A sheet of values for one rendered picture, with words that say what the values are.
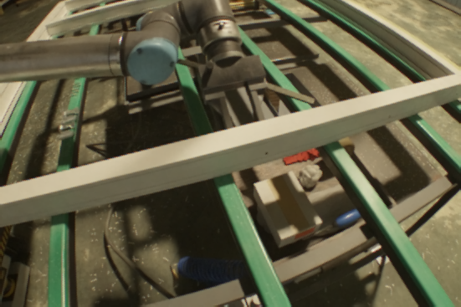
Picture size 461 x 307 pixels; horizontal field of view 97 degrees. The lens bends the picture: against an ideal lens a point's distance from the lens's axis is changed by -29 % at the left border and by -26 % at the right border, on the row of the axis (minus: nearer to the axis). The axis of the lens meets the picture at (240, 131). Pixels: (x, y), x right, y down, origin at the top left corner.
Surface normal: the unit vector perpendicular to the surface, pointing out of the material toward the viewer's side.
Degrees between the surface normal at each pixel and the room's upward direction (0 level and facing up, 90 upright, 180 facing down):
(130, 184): 90
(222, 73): 35
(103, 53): 56
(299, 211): 0
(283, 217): 0
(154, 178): 90
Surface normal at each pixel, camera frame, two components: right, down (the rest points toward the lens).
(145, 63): 0.21, 0.70
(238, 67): 0.18, -0.19
